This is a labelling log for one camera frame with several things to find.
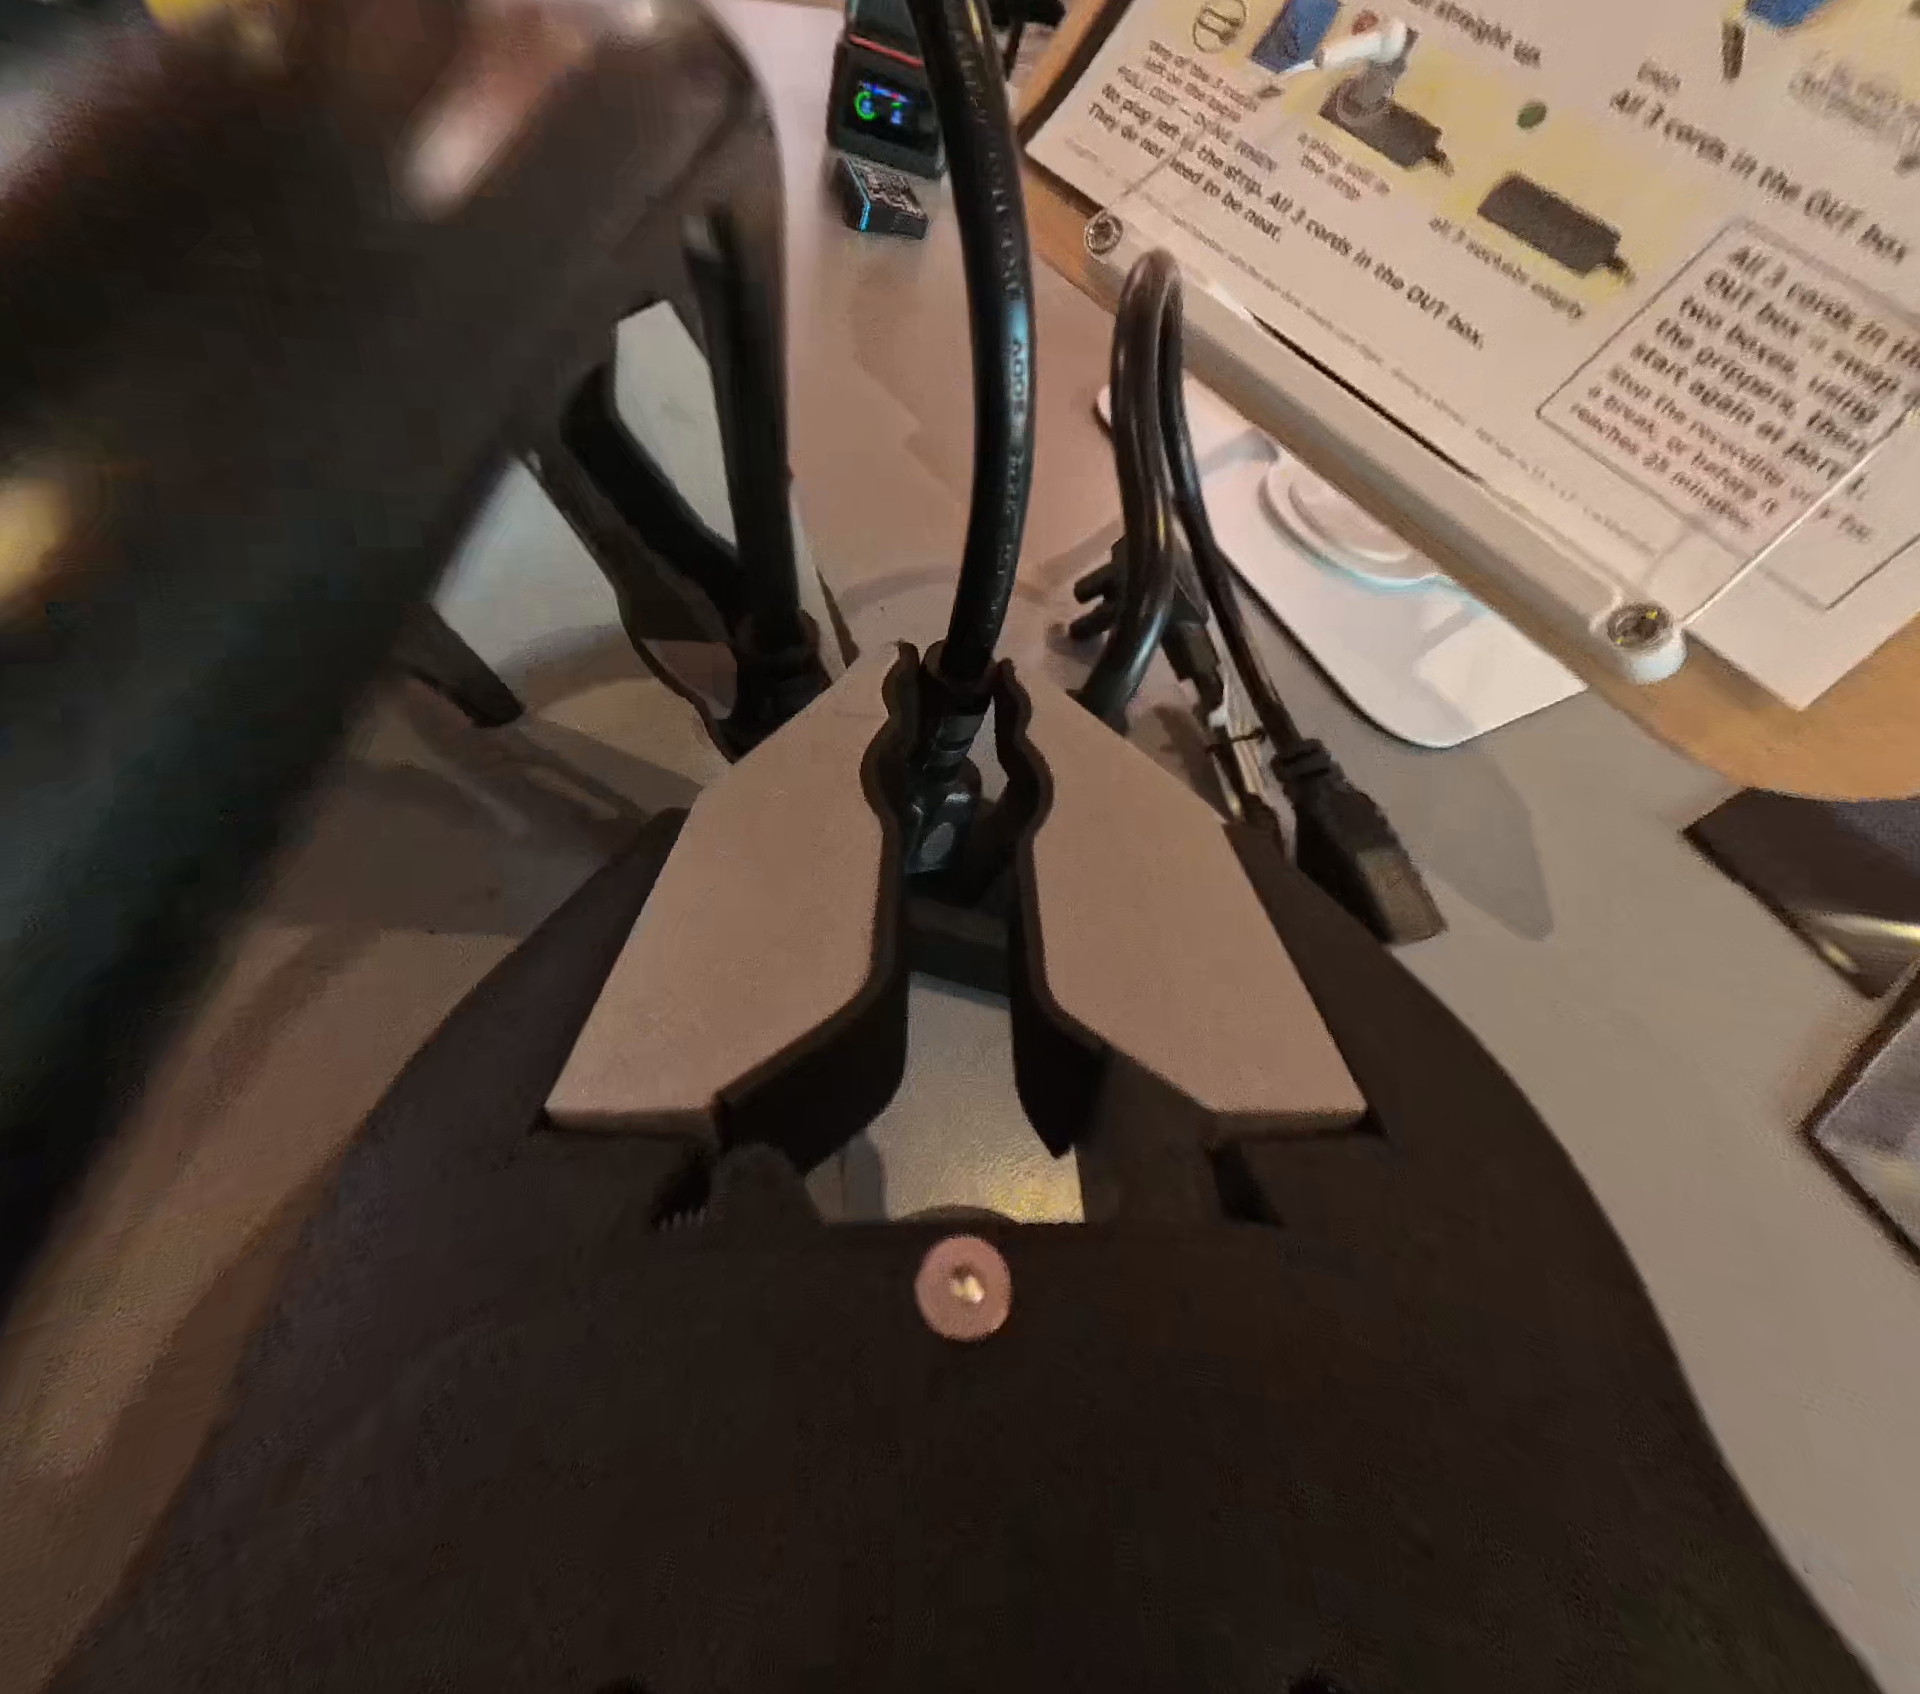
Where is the small black box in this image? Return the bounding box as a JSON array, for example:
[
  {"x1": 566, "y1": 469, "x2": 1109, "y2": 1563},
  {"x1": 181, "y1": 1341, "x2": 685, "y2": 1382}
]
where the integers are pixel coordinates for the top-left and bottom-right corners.
[{"x1": 829, "y1": 153, "x2": 933, "y2": 242}]

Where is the black timer device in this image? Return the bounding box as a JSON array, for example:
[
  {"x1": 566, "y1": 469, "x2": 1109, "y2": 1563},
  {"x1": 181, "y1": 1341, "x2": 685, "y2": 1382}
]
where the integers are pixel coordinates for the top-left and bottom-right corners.
[{"x1": 825, "y1": 0, "x2": 950, "y2": 181}]

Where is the white stand base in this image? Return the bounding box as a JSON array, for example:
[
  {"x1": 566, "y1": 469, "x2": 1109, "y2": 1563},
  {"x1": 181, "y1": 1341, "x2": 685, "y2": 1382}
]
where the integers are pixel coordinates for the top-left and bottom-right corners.
[{"x1": 1096, "y1": 375, "x2": 1584, "y2": 752}]

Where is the black cable with moulded connector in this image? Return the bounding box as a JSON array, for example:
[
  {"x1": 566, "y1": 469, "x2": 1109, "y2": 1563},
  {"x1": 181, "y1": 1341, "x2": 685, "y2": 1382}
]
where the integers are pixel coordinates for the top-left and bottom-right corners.
[{"x1": 1107, "y1": 246, "x2": 1449, "y2": 948}]

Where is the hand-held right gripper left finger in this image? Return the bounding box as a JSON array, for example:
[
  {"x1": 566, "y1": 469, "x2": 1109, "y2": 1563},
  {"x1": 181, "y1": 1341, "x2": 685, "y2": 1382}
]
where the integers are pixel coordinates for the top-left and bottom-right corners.
[{"x1": 544, "y1": 648, "x2": 917, "y2": 1174}]

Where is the black pad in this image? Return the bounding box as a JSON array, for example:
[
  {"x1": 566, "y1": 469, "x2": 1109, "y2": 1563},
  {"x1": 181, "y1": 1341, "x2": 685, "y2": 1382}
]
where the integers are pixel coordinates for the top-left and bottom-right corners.
[{"x1": 1686, "y1": 791, "x2": 1920, "y2": 997}]

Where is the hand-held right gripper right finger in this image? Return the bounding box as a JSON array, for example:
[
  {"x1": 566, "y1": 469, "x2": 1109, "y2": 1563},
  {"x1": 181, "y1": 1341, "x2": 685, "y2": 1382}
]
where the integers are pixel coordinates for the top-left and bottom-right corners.
[{"x1": 1007, "y1": 664, "x2": 1370, "y2": 1158}]

